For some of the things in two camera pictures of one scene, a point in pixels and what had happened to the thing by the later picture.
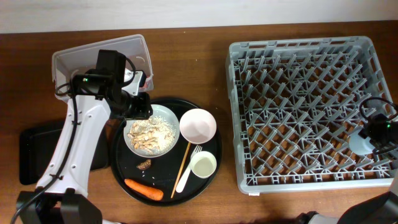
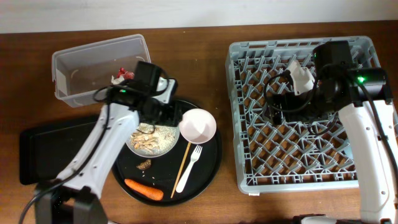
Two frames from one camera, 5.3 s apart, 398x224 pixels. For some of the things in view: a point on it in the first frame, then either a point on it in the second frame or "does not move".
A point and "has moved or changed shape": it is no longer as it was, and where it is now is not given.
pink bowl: x=198 y=126 does not move
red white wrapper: x=148 y=84 has moved or changed shape
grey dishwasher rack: x=295 y=104 does not move
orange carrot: x=144 y=190 does not move
